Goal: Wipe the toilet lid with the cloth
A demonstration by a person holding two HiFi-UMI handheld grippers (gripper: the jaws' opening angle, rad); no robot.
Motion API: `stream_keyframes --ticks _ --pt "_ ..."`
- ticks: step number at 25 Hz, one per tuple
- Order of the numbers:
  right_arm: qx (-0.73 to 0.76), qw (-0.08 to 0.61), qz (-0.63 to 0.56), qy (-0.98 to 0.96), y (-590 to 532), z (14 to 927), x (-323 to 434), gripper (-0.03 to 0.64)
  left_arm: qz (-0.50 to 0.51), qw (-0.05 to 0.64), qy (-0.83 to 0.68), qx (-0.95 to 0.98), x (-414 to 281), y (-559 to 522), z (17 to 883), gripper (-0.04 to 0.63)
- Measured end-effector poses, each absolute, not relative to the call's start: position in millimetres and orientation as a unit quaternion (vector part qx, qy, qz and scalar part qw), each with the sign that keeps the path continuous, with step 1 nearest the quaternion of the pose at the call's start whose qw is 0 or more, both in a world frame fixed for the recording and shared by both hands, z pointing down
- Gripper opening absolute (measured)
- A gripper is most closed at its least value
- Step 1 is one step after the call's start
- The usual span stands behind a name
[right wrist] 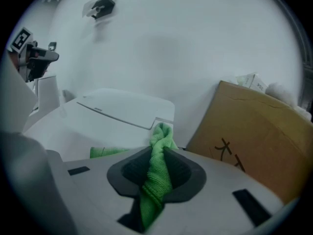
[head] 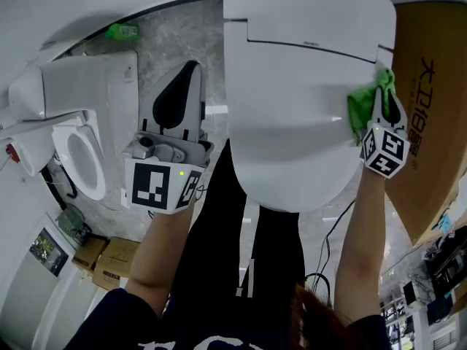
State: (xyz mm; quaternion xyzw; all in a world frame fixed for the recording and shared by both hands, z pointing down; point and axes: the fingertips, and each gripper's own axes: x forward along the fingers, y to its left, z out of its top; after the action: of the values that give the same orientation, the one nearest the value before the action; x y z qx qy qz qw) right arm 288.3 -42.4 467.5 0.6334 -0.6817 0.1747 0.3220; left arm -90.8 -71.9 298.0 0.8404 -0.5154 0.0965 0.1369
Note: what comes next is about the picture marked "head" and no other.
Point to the white power socket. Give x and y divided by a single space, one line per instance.
123 197

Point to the grey mesh basket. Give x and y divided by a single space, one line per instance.
71 221

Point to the small red fixture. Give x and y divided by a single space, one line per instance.
12 152

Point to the person's left forearm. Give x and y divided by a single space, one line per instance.
157 253

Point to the green cloth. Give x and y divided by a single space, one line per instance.
359 108

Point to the framed picture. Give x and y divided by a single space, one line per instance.
48 252

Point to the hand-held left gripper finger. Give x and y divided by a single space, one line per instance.
162 102
193 120

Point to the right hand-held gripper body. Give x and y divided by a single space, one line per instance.
386 151

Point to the black equipment case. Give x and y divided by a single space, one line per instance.
448 264

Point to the small white-framed monitor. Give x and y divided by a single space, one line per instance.
409 292

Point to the person's navy shirt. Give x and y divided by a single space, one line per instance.
116 321

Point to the white appliance lid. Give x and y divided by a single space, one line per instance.
310 9

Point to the white toilet lid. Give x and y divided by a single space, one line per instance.
292 130

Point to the large brown cardboard box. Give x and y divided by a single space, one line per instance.
430 140

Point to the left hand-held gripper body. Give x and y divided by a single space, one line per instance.
149 184

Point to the green bottle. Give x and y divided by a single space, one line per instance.
122 31

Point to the person's black trousers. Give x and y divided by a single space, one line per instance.
215 246

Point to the person's right forearm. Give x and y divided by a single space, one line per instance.
359 239

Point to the medium brown cardboard box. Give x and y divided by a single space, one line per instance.
116 261

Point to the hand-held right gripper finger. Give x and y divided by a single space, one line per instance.
381 108
397 113

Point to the small brown cardboard box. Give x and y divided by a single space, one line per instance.
87 253

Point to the white open toilet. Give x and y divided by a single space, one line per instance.
109 97

